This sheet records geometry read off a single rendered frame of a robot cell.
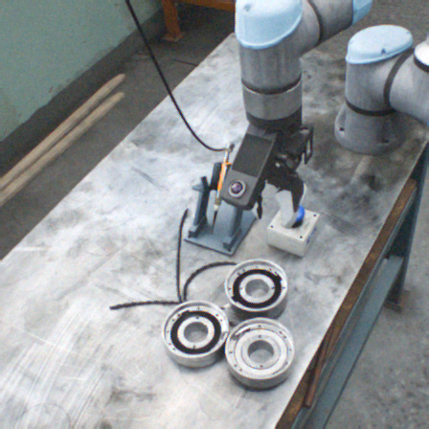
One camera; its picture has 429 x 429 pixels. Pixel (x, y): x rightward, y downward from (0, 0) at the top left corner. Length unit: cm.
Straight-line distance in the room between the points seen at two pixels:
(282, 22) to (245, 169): 20
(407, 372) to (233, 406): 103
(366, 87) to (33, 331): 75
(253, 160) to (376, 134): 50
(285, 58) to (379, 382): 130
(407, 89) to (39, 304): 75
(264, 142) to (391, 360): 122
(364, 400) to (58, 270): 102
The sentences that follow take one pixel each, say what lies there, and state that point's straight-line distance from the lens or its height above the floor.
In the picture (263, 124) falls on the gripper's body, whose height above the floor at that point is 116.
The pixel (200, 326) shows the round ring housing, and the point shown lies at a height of 82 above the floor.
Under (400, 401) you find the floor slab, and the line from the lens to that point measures 185.
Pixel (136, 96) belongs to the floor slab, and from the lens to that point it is 293.
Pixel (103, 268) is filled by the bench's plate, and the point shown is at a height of 80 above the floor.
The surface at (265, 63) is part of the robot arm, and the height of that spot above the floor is 125.
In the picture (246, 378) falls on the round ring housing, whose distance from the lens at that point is 91.
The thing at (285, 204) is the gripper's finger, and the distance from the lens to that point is 87.
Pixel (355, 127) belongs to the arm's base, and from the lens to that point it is 125.
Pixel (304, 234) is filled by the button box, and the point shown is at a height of 85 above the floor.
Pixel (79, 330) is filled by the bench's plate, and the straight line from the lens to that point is 105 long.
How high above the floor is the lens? 163
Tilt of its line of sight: 46 degrees down
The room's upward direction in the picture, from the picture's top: 8 degrees counter-clockwise
